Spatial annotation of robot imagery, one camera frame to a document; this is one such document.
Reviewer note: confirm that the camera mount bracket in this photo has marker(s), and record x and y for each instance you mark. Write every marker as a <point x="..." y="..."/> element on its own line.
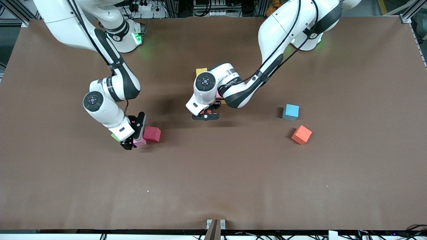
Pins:
<point x="213" y="231"/>

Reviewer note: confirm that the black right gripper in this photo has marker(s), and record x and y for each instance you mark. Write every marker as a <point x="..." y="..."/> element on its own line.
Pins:
<point x="127" y="144"/>

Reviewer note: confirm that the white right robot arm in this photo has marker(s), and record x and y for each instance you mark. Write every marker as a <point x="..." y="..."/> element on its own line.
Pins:
<point x="106" y="113"/>

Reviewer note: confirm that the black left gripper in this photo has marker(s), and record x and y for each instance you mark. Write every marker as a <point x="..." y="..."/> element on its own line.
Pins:
<point x="214" y="107"/>

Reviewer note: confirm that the small white device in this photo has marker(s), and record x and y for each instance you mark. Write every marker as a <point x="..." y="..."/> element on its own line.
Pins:
<point x="217" y="13"/>

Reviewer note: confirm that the aluminium frame profile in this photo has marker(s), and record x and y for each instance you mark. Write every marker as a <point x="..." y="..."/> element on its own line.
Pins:
<point x="25" y="24"/>
<point x="405" y="19"/>

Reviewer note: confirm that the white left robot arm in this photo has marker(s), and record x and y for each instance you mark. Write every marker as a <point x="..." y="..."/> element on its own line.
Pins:
<point x="200" y="100"/>

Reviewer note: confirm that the bag of orange items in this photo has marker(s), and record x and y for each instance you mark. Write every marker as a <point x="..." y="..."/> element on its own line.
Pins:
<point x="271" y="11"/>

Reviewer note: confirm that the white power strip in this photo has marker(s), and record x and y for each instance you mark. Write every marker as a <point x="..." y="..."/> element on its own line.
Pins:
<point x="145" y="7"/>

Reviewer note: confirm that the blue foam block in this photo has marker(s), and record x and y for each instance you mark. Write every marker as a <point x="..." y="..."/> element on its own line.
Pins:
<point x="291" y="112"/>

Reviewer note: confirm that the yellow foam block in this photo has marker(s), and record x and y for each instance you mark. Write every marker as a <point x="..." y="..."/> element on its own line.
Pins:
<point x="201" y="70"/>

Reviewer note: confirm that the orange foam block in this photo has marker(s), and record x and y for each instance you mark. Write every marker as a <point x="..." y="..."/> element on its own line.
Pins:
<point x="301" y="134"/>
<point x="209" y="111"/>

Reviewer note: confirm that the pink foam block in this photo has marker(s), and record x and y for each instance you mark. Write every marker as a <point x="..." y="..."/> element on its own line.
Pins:
<point x="140" y="142"/>
<point x="218" y="96"/>

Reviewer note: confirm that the green foam block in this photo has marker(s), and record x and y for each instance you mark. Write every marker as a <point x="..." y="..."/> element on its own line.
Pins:
<point x="115" y="136"/>

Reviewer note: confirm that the red foam block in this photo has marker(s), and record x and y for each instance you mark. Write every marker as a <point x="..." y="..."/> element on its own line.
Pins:
<point x="152" y="133"/>

